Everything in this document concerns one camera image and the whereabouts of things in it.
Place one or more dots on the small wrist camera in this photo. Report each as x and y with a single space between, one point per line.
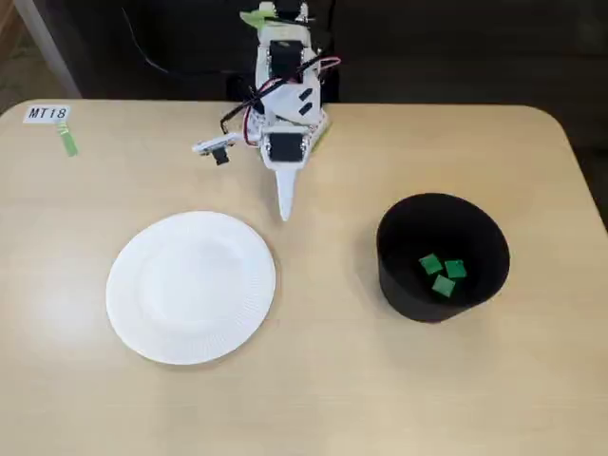
214 144

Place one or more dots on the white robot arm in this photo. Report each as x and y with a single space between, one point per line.
282 35

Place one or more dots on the white paper plate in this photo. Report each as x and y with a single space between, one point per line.
190 290

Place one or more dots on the green tape strip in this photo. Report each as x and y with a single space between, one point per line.
68 140

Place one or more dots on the white pole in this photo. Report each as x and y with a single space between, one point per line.
47 47

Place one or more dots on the black round pot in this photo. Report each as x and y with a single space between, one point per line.
427 223

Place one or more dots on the green cube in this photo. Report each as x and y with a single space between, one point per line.
443 286
455 268
430 264

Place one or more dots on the green tape on arm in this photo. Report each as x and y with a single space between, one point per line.
254 18

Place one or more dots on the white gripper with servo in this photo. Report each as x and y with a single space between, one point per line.
286 148

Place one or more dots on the white MT18 label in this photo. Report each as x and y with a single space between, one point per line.
46 113

